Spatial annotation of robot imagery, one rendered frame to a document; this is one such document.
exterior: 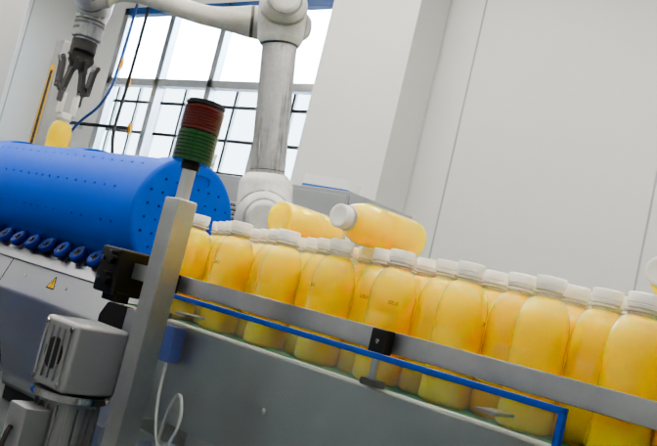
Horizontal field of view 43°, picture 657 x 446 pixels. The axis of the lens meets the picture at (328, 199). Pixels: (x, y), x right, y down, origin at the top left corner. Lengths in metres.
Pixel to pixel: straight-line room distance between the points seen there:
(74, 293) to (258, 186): 0.61
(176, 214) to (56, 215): 0.83
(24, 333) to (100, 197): 0.42
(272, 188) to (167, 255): 1.01
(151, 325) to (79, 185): 0.78
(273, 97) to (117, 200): 0.66
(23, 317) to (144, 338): 0.87
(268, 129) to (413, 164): 2.63
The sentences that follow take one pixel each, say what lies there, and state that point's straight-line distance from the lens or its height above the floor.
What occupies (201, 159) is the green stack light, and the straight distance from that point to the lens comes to 1.30.
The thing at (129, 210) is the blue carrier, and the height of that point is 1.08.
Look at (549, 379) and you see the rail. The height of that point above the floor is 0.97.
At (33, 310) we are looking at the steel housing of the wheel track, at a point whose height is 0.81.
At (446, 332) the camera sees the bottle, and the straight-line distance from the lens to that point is 1.15.
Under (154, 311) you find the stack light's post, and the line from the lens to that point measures 1.30.
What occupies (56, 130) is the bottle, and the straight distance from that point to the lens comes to 2.56.
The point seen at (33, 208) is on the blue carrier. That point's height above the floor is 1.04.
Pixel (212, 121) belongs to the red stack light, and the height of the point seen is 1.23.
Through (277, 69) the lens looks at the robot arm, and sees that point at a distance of 2.36.
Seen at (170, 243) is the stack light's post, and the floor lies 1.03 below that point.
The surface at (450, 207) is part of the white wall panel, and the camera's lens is 4.70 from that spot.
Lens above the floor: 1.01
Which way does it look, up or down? 6 degrees up
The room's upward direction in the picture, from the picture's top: 13 degrees clockwise
